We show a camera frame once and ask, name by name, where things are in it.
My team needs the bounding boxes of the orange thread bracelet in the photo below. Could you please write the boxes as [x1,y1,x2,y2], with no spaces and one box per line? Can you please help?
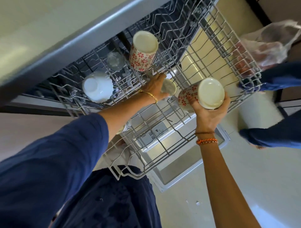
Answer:
[196,139,219,145]

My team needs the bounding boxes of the detergent dispenser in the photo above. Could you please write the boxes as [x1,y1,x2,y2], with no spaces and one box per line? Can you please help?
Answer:
[148,127,170,143]

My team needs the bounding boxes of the white ceramic bowl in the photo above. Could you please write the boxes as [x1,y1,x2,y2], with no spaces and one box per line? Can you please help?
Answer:
[82,72,114,103]

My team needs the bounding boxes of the blue trousers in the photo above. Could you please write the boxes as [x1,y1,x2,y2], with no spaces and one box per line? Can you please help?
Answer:
[238,62,301,149]

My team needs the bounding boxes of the clear drinking glass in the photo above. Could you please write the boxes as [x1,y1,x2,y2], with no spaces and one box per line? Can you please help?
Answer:
[107,52,125,71]

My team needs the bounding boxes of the person's left forearm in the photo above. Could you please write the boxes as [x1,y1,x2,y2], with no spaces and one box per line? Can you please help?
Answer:
[97,90,157,144]

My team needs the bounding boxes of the person's left hand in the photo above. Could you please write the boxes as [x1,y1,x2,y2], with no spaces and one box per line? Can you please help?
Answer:
[141,73,170,102]

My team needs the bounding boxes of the person's right forearm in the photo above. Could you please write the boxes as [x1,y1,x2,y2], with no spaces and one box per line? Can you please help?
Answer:
[195,132,260,228]

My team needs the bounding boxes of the grey countertop edge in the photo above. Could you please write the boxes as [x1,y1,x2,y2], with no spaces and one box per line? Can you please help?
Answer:
[0,0,218,107]

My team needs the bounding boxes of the gold bangle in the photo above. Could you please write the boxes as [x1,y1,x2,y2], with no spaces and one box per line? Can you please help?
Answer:
[139,90,158,105]

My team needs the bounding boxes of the person's right hand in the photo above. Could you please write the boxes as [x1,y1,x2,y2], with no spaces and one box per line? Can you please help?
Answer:
[188,91,231,134]

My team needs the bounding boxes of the grey wire dishwasher rack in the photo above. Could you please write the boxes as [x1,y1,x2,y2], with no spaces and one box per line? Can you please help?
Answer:
[49,7,263,181]

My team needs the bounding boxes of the dark wire dishwasher rack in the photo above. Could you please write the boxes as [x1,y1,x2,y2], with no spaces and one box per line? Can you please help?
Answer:
[122,0,219,59]

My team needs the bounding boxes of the stainless steel dishwasher door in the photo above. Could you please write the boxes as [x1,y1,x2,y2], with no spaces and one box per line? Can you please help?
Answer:
[128,22,231,193]

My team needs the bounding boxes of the small steel cup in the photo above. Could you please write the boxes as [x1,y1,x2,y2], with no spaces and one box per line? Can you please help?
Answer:
[161,79,177,97]

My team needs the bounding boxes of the clear plastic bag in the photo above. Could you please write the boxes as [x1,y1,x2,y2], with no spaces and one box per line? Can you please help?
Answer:
[234,20,301,72]

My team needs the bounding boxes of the floral ceramic mug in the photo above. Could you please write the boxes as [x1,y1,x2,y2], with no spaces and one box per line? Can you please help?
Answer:
[177,78,225,112]
[129,31,159,72]

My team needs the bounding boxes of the blue tunic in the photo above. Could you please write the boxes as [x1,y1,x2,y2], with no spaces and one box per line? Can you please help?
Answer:
[0,113,163,228]

